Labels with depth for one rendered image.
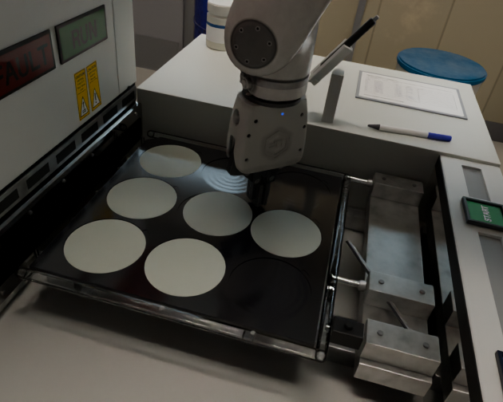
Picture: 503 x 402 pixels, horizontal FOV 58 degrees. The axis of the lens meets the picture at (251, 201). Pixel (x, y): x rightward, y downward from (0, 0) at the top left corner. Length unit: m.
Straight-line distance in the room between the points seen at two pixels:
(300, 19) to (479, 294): 0.34
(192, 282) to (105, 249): 0.12
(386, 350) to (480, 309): 0.11
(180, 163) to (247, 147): 0.20
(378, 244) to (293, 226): 0.13
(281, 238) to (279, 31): 0.29
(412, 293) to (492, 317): 0.10
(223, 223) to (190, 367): 0.19
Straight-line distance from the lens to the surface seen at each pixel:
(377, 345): 0.53
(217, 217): 0.64
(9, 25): 0.57
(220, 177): 0.72
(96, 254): 0.60
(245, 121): 0.56
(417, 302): 0.59
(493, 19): 3.12
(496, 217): 0.68
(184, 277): 0.56
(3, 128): 0.58
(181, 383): 0.57
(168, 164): 0.75
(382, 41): 3.10
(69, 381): 0.59
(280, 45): 0.44
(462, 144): 0.84
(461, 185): 0.73
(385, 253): 0.68
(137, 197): 0.68
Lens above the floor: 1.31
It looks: 37 degrees down
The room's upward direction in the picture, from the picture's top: 8 degrees clockwise
